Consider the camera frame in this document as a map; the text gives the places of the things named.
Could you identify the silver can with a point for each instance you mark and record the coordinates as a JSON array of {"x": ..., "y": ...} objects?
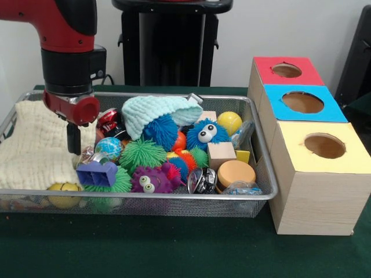
[{"x": 88, "y": 155}]

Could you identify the red black packet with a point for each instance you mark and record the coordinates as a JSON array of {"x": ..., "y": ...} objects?
[{"x": 110, "y": 120}]

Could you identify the purple plastic block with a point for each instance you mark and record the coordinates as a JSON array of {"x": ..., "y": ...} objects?
[{"x": 97, "y": 174}]

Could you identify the cream waffle cloth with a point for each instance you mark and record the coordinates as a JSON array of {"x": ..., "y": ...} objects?
[{"x": 32, "y": 147}]

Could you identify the wooden cube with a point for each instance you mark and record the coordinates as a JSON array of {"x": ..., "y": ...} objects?
[{"x": 221, "y": 155}]

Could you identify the yellow block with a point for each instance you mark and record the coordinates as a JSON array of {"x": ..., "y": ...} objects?
[{"x": 243, "y": 156}]

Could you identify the clear blue plastic packet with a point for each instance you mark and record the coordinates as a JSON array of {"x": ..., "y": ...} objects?
[{"x": 243, "y": 134}]

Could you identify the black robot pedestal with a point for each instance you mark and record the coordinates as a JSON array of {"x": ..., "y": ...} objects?
[{"x": 174, "y": 46}]

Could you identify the purple spiky ball with eyes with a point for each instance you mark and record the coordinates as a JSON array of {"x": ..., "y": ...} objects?
[{"x": 152, "y": 179}]

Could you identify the clear mesh bin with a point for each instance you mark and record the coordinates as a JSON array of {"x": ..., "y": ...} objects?
[{"x": 258, "y": 174}]

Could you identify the wooden box with three holes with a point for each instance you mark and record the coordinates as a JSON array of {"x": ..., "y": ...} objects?
[{"x": 316, "y": 191}]

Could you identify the small green spiky ball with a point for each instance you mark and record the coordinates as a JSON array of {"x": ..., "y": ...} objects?
[{"x": 142, "y": 154}]

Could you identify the clear crumpled plastic packet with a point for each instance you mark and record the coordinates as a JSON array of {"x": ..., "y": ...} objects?
[{"x": 242, "y": 188}]

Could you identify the yellow smiley ball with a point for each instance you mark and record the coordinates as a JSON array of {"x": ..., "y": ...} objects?
[{"x": 64, "y": 194}]

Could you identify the blue fuzzy ball with eyes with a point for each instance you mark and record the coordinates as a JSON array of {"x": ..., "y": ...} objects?
[{"x": 207, "y": 134}]

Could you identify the blue globe ball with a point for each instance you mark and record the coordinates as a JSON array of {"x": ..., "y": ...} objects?
[{"x": 109, "y": 149}]

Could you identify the mint green knit cloth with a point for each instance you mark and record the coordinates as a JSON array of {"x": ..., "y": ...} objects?
[{"x": 151, "y": 110}]

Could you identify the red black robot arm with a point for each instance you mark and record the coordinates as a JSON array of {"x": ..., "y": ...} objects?
[{"x": 64, "y": 40}]

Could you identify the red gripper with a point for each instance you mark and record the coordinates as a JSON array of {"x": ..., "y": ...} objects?
[{"x": 74, "y": 109}]

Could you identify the large green spiky ball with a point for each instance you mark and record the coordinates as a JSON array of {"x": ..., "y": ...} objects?
[{"x": 123, "y": 182}]

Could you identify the round wooden disc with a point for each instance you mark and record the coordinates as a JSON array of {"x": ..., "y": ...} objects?
[{"x": 235, "y": 174}]

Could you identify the black chair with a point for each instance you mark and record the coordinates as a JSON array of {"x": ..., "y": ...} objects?
[{"x": 356, "y": 63}]

